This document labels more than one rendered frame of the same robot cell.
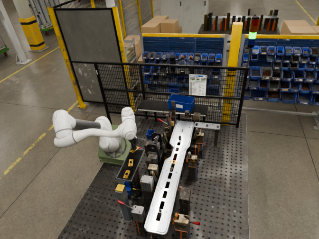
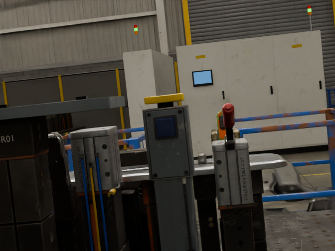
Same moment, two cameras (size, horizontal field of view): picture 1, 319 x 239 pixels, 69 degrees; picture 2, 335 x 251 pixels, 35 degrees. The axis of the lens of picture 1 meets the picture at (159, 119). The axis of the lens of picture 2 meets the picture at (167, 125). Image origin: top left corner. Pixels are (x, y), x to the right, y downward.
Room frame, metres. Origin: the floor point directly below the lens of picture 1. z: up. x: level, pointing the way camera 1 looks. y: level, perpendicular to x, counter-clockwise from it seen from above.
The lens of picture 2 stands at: (1.36, 1.20, 1.16)
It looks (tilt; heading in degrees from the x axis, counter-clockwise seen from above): 3 degrees down; 258
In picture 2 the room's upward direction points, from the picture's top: 6 degrees counter-clockwise
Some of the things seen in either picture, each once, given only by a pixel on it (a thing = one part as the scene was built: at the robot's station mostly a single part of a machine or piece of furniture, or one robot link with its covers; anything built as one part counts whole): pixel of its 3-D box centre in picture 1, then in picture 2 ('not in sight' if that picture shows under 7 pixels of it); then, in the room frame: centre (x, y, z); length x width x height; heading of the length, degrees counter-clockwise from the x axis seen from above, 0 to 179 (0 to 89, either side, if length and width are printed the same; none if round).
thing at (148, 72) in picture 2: not in sight; (153, 95); (-0.64, -8.81, 1.22); 2.40 x 0.54 x 2.45; 68
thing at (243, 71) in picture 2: not in sight; (250, 84); (-2.05, -7.36, 1.22); 2.40 x 0.54 x 2.45; 162
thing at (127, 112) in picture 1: (127, 117); not in sight; (1.53, 0.25, 1.59); 0.13 x 0.11 x 0.16; 7
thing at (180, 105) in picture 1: (181, 103); not in sight; (2.43, -0.29, 1.10); 0.30 x 0.17 x 0.13; 64
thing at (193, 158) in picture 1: (192, 168); not in sight; (1.55, -0.29, 0.87); 0.12 x 0.09 x 0.35; 73
